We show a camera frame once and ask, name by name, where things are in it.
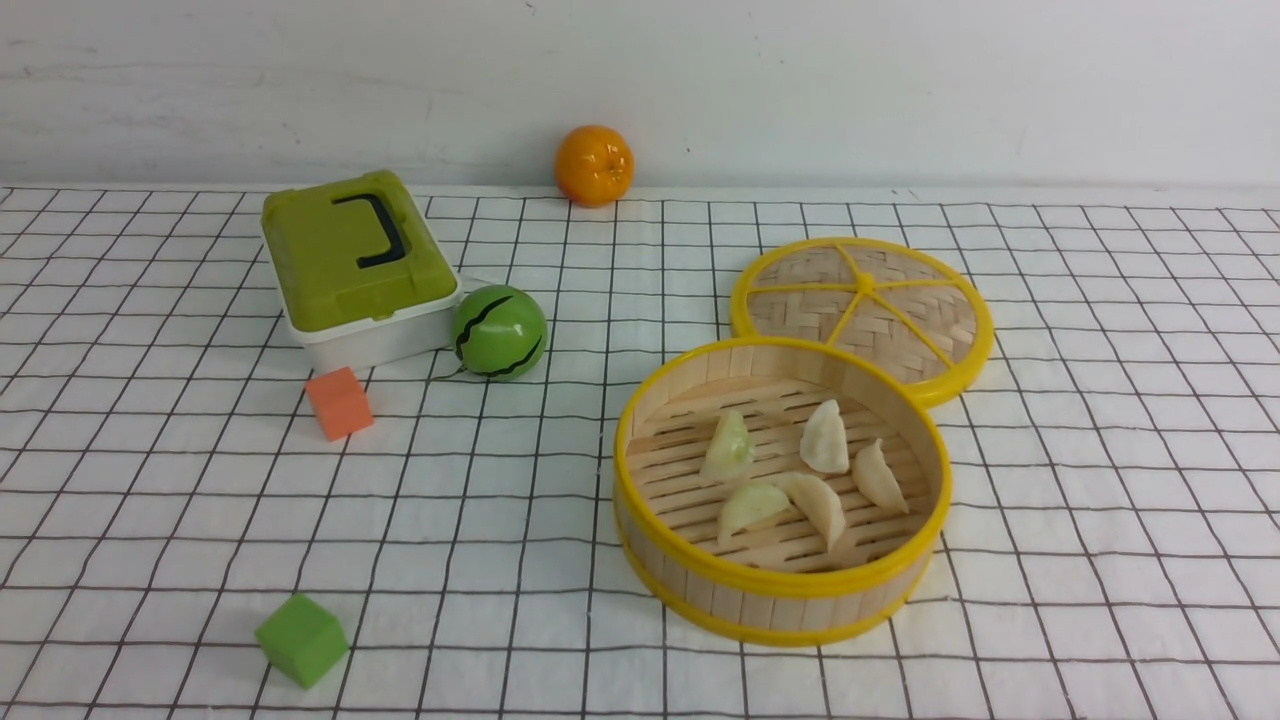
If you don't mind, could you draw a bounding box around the bamboo steamer tray yellow rim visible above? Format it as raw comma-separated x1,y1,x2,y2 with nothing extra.
613,337,952,646

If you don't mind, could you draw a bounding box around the woven bamboo steamer lid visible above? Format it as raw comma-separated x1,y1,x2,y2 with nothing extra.
730,237,995,407

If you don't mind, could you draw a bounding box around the orange fruit toy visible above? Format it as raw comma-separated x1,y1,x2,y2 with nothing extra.
553,126,635,208

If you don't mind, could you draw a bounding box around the white dumpling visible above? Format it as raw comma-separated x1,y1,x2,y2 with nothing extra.
851,438,910,514
799,398,850,474
772,471,847,553

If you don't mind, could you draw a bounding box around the green watermelon ball toy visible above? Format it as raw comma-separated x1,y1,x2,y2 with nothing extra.
452,284,549,382

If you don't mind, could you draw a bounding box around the green foam cube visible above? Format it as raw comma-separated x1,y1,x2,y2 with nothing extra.
253,593,349,689

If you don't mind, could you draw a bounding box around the orange foam cube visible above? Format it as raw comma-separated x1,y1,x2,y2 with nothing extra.
303,366,375,442

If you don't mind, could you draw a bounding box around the green lid white box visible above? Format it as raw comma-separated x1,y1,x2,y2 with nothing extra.
260,169,463,374

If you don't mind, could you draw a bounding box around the greenish dumpling bottom edge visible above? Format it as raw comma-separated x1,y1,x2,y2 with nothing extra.
717,482,791,546

